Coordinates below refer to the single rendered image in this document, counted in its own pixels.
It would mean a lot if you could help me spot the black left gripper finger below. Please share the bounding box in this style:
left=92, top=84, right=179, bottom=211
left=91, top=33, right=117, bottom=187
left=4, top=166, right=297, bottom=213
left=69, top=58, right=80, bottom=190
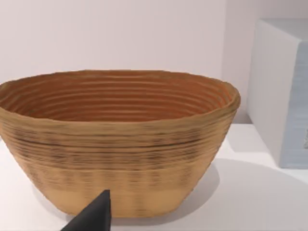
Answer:
left=60, top=189, right=112, bottom=231

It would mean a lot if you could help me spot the brown woven basket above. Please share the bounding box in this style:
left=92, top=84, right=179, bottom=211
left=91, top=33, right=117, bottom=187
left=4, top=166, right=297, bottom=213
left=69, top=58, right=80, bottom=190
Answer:
left=0, top=69, right=241, bottom=219

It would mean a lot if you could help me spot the pale microwave oven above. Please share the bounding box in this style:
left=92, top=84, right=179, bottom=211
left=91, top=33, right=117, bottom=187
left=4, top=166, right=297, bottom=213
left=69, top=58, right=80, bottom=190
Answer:
left=245, top=18, right=308, bottom=169

